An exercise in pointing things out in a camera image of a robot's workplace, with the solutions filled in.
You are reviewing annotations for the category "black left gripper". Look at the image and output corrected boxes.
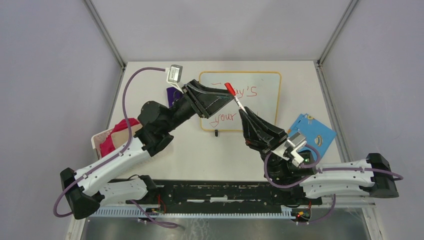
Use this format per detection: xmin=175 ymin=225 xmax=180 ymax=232
xmin=163 ymin=79 xmax=235 ymax=133

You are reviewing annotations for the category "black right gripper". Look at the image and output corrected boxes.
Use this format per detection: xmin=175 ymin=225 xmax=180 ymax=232
xmin=239 ymin=106 xmax=290 ymax=181

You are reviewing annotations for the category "red marker cap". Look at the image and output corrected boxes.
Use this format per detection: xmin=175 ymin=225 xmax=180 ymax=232
xmin=224 ymin=82 xmax=237 ymax=97

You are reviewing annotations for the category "red capped whiteboard marker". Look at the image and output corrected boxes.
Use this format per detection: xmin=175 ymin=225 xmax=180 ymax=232
xmin=233 ymin=95 xmax=246 ymax=112

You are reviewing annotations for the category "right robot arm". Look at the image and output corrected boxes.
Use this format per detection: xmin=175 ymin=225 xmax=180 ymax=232
xmin=239 ymin=107 xmax=404 ymax=204

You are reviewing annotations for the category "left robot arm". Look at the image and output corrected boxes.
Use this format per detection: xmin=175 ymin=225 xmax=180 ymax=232
xmin=60 ymin=80 xmax=236 ymax=220

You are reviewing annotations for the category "yellow framed whiteboard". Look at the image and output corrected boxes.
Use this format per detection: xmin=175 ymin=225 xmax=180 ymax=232
xmin=199 ymin=71 xmax=282 ymax=132

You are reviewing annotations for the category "purple cloth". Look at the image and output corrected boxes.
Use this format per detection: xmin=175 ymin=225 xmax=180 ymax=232
xmin=166 ymin=87 xmax=183 ymax=108

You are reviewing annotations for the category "blue cartoon print cloth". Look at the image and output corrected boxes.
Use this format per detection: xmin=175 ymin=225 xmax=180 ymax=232
xmin=287 ymin=113 xmax=337 ymax=157

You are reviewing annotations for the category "beige cloth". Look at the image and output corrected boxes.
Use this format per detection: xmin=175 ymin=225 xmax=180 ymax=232
xmin=110 ymin=128 xmax=130 ymax=149

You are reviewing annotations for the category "red cloth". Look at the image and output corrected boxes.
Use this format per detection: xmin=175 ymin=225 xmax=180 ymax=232
xmin=99 ymin=119 xmax=129 ymax=157

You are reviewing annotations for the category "white plastic basket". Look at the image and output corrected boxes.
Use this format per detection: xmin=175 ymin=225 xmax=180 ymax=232
xmin=90 ymin=125 xmax=152 ymax=172

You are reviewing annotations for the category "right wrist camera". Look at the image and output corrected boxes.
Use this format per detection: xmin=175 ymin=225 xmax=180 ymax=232
xmin=271 ymin=132 xmax=307 ymax=167

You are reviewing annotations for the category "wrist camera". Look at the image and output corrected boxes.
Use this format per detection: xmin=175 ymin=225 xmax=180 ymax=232
xmin=165 ymin=64 xmax=184 ymax=93
xmin=271 ymin=132 xmax=307 ymax=167

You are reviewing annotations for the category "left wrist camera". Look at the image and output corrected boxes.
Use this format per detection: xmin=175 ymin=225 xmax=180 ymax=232
xmin=165 ymin=64 xmax=184 ymax=93

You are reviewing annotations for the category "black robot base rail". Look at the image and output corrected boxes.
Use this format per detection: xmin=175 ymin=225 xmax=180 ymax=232
xmin=137 ymin=179 xmax=323 ymax=214

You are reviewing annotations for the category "left aluminium frame post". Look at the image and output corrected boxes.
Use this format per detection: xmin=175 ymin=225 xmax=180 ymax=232
xmin=82 ymin=0 xmax=126 ymax=70

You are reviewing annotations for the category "grey aluminium frame post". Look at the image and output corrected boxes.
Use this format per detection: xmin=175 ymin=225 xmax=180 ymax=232
xmin=316 ymin=0 xmax=360 ymax=66

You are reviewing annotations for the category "white slotted cable duct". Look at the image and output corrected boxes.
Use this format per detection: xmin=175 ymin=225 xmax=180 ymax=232
xmin=90 ymin=206 xmax=295 ymax=220

